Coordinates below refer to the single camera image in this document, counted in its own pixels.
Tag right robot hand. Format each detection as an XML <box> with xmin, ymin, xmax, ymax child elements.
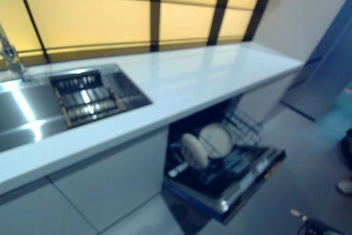
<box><xmin>289</xmin><ymin>208</ymin><xmax>346</xmax><ymax>235</ymax></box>

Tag beige ceramic plate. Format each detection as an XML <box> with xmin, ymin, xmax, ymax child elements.
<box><xmin>180</xmin><ymin>132</ymin><xmax>208</xmax><ymax>170</ymax></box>
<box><xmin>198</xmin><ymin>122</ymin><xmax>235</xmax><ymax>160</ymax></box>

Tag open dishwasher lower rack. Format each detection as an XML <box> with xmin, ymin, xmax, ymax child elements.
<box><xmin>161</xmin><ymin>146</ymin><xmax>287</xmax><ymax>223</ymax></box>

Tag person's white shoe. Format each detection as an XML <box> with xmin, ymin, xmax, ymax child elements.
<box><xmin>336</xmin><ymin>181</ymin><xmax>352</xmax><ymax>194</ymax></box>

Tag person's dark trouser leg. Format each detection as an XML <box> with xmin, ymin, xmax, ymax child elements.
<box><xmin>340</xmin><ymin>128</ymin><xmax>352</xmax><ymax>184</ymax></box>

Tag grey end cabinet panel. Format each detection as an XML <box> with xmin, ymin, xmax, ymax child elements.
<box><xmin>238</xmin><ymin>67</ymin><xmax>301</xmax><ymax>126</ymax></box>

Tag blue tall panel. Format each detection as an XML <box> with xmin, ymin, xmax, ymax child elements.
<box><xmin>279</xmin><ymin>0</ymin><xmax>352</xmax><ymax>122</ymax></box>

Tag narrow grey cabinet door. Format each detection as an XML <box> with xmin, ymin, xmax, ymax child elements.
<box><xmin>48</xmin><ymin>127</ymin><xmax>170</xmax><ymax>235</ymax></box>

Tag black dish drying rack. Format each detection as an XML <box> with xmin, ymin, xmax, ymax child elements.
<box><xmin>49</xmin><ymin>69</ymin><xmax>128</xmax><ymax>129</ymax></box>

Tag wide grey cabinet door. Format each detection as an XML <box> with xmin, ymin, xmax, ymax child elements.
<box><xmin>0</xmin><ymin>176</ymin><xmax>103</xmax><ymax>235</ymax></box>

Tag stainless steel sink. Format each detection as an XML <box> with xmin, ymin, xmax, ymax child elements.
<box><xmin>0</xmin><ymin>63</ymin><xmax>154</xmax><ymax>154</ymax></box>

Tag chrome kitchen faucet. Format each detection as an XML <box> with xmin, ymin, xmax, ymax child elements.
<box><xmin>0</xmin><ymin>24</ymin><xmax>35</xmax><ymax>83</ymax></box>

